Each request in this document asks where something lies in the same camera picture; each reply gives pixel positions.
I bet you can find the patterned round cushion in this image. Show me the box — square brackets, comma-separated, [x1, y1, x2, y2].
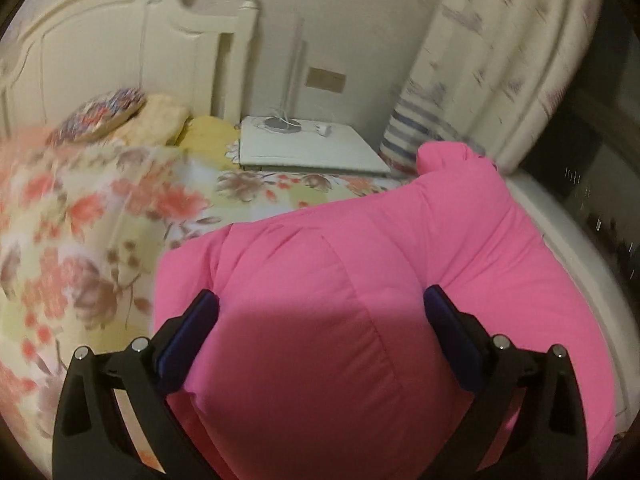
[47, 87, 148, 147]

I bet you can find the floral quilt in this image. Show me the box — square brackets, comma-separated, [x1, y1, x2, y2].
[0, 127, 221, 480]

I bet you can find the grey desk lamp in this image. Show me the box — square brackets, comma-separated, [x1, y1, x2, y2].
[264, 17, 307, 135]

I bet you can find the beige wall socket plate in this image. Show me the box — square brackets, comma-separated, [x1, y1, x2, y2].
[305, 66, 347, 94]

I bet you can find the white bed frame edge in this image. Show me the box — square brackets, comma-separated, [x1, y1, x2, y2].
[502, 167, 633, 436]

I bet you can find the cream wooden headboard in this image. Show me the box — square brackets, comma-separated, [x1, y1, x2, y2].
[0, 0, 263, 138]

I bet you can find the white nightstand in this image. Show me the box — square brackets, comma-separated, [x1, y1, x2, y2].
[238, 116, 392, 177]

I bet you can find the cream pillow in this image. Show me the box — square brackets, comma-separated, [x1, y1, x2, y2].
[107, 92, 193, 147]

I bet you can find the pink pillow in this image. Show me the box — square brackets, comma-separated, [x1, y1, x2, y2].
[150, 141, 617, 480]

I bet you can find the striped printed curtain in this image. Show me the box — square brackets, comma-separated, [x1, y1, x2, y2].
[379, 0, 606, 176]

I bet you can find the floral bed sheet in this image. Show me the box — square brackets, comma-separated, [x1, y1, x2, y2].
[165, 167, 418, 251]

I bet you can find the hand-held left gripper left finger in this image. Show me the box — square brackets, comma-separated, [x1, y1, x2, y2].
[51, 289, 221, 480]

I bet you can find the yellow pillow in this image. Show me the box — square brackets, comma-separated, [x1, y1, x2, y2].
[177, 115, 242, 171]

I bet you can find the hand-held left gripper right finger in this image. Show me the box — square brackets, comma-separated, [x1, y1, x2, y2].
[422, 285, 590, 480]

